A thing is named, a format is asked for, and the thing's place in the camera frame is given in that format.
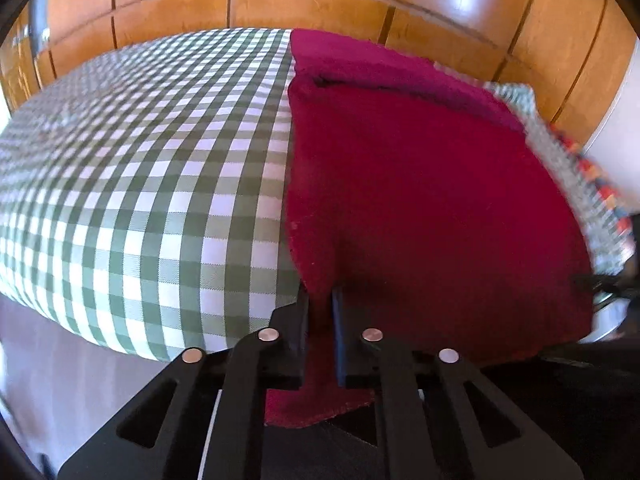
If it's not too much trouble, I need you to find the dark red knit garment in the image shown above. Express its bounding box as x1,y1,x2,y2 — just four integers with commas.
266,29,592,428

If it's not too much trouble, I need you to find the multicolour checked fleece blanket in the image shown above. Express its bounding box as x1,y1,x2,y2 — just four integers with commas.
550,126,632,235

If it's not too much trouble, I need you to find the black jacket with zipper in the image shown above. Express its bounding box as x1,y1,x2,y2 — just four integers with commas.
196,341,640,480

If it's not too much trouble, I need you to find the green white checked bedsheet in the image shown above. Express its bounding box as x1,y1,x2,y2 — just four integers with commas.
0,27,626,363

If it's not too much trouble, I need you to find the wooden wardrobe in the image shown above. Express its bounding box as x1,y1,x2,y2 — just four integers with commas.
1,0,639,144

